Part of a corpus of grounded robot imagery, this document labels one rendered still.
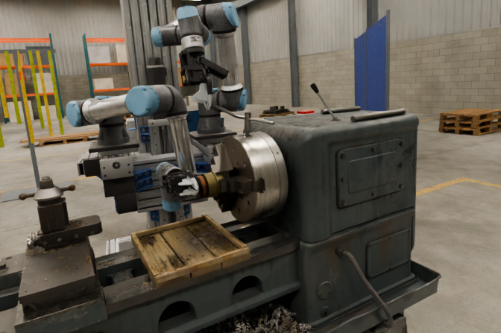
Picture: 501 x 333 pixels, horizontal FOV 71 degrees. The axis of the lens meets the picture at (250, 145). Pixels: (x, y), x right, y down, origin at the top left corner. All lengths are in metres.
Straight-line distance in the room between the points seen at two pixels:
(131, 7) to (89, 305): 1.47
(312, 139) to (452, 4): 11.55
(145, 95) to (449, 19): 11.67
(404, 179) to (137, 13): 1.50
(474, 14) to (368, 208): 11.02
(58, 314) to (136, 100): 0.76
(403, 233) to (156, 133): 1.27
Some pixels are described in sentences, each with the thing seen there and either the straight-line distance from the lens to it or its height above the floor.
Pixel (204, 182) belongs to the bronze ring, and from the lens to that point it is 1.19.
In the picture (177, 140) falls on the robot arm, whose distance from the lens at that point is 1.51.
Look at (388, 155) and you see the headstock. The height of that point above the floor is 1.11.
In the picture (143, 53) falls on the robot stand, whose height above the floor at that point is 1.60.
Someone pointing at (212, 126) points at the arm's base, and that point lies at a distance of 1.86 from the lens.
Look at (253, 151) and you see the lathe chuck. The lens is 1.16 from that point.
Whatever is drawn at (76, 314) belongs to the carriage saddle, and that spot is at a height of 0.90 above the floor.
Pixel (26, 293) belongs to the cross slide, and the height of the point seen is 0.97.
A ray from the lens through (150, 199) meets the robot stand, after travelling 1.87.
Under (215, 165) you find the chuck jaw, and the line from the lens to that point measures 1.24.
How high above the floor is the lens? 1.42
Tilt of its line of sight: 10 degrees down
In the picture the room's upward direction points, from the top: 4 degrees counter-clockwise
